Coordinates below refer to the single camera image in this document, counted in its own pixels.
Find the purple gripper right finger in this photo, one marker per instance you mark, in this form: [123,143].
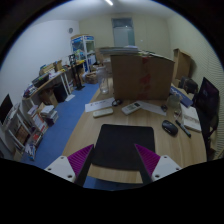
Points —
[156,166]

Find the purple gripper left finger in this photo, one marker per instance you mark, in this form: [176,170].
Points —
[74,167]

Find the black mouse pad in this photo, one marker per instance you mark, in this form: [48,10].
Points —
[115,146]

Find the black computer mouse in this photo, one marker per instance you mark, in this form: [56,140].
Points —
[169,128]

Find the black marker pen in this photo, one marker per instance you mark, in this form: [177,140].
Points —
[183,128]

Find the white paper sheet right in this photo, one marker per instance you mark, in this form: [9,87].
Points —
[152,108]

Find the cream rectangular remote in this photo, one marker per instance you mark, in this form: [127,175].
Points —
[100,113]

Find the white open notebook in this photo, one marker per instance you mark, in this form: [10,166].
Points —
[190,118]

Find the white remote control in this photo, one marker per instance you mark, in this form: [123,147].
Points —
[127,110]

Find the white bookshelf left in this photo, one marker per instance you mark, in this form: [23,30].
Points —
[22,134]

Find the blue folder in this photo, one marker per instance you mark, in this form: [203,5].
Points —
[183,98]

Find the cardboard box under desk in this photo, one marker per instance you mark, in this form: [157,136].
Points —
[48,98]

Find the black monitor on right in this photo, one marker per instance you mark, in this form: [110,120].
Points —
[206,101]

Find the black monitor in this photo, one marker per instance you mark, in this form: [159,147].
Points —
[5,108]
[206,101]

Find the clear glass jar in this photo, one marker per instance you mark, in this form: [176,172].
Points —
[103,85]

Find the large brown cardboard box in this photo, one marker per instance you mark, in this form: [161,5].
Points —
[141,78]

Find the black monitor on left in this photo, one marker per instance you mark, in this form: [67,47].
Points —
[5,108]

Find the white side desk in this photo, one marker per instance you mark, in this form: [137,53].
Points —
[62,75]

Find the wooden cabinet right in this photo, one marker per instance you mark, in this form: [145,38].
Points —
[182,65]

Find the blue glass display cabinet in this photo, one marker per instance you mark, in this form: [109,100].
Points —
[83,46]

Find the white door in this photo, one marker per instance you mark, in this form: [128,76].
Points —
[123,32]

